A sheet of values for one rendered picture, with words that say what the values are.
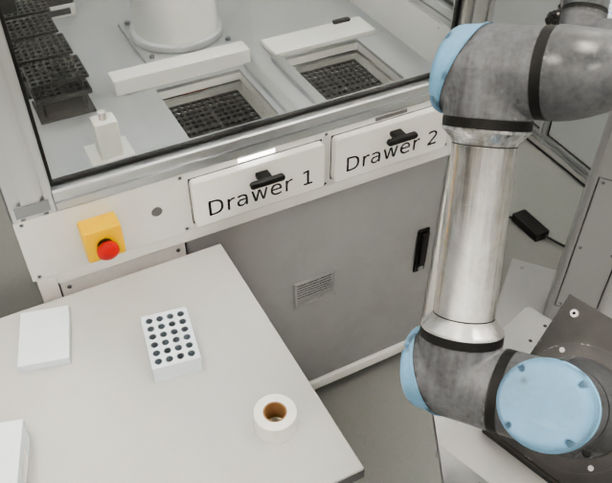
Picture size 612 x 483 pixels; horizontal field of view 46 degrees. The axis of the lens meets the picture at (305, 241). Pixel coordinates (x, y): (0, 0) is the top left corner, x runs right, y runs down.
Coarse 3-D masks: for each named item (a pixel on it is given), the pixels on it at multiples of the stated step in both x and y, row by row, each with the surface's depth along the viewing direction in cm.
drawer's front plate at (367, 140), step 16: (416, 112) 157; (432, 112) 157; (368, 128) 152; (384, 128) 153; (416, 128) 158; (432, 128) 160; (336, 144) 150; (352, 144) 152; (368, 144) 154; (384, 144) 156; (400, 144) 159; (416, 144) 161; (432, 144) 164; (336, 160) 152; (352, 160) 155; (368, 160) 157; (384, 160) 159; (400, 160) 162; (336, 176) 156
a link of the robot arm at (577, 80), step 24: (552, 48) 84; (576, 48) 84; (600, 48) 84; (552, 72) 84; (576, 72) 83; (600, 72) 84; (552, 96) 85; (576, 96) 85; (600, 96) 85; (552, 120) 89
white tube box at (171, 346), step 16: (144, 320) 130; (160, 320) 132; (176, 320) 130; (160, 336) 128; (176, 336) 128; (192, 336) 128; (160, 352) 125; (176, 352) 125; (192, 352) 126; (160, 368) 123; (176, 368) 124; (192, 368) 125
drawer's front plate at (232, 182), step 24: (312, 144) 148; (240, 168) 142; (264, 168) 144; (288, 168) 147; (312, 168) 151; (192, 192) 140; (216, 192) 142; (240, 192) 145; (288, 192) 152; (216, 216) 146
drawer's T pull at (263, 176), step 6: (258, 174) 143; (264, 174) 143; (270, 174) 143; (276, 174) 143; (282, 174) 143; (258, 180) 142; (264, 180) 142; (270, 180) 142; (276, 180) 143; (282, 180) 144; (252, 186) 141; (258, 186) 142; (264, 186) 142
